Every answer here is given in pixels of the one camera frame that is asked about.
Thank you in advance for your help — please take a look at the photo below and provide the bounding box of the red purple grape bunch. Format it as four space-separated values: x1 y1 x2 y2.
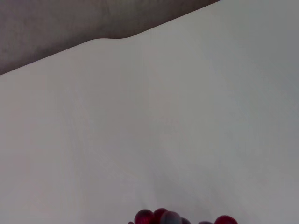
127 208 239 224

